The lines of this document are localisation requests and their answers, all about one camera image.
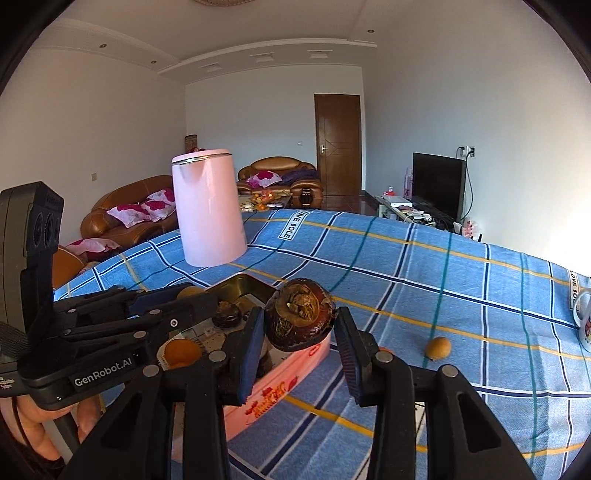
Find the blue checked tablecloth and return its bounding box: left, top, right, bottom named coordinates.
left=53, top=209, right=591, bottom=480

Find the pink electric kettle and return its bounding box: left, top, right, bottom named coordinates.
left=172, top=148, right=247, bottom=267

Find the brown leather sofa armrest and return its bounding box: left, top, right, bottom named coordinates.
left=52, top=247, right=89, bottom=289

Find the black power cable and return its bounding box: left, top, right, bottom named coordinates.
left=464, top=157, right=477, bottom=223

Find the white printed mug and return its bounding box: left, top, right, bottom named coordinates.
left=573, top=286, right=591, bottom=354

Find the person's left hand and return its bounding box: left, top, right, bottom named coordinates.
left=0, top=394, right=105, bottom=467

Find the pink metal tin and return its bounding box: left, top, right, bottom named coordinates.
left=159, top=273, right=333, bottom=462

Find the white television stand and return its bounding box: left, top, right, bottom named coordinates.
left=375, top=194, right=462, bottom=230

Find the purple cloth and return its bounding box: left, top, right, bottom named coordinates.
left=281, top=168, right=317, bottom=184

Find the black television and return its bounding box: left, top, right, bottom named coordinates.
left=412, top=152, right=467, bottom=222

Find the large orange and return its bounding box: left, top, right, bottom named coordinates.
left=164, top=339, right=204, bottom=370

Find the brown leather armchair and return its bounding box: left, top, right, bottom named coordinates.
left=237, top=157, right=324, bottom=208

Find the long brown leather sofa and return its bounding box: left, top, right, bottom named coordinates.
left=81, top=175, right=182, bottom=252

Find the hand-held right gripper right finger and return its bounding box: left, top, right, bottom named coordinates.
left=333, top=307, right=539, bottom=480

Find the dark brown door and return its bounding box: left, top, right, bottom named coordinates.
left=314, top=93, right=362, bottom=197

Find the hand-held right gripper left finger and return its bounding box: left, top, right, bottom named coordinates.
left=60, top=306, right=266, bottom=480

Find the dark brown mangosteen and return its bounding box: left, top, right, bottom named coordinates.
left=264, top=278, right=337, bottom=350
left=211, top=300, right=241, bottom=329

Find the white magenta flowered cushion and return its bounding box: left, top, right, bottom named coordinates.
left=247, top=171, right=282, bottom=188
left=67, top=237, right=122, bottom=256
left=141, top=189, right=177, bottom=220
left=106, top=203, right=154, bottom=228

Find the small brown round fruit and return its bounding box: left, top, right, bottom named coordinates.
left=425, top=336, right=451, bottom=361

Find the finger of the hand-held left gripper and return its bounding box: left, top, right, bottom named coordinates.
left=60, top=291, right=221, bottom=365
left=53, top=285, right=185, bottom=324

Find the coffee table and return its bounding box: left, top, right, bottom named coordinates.
left=238, top=194, right=293, bottom=214

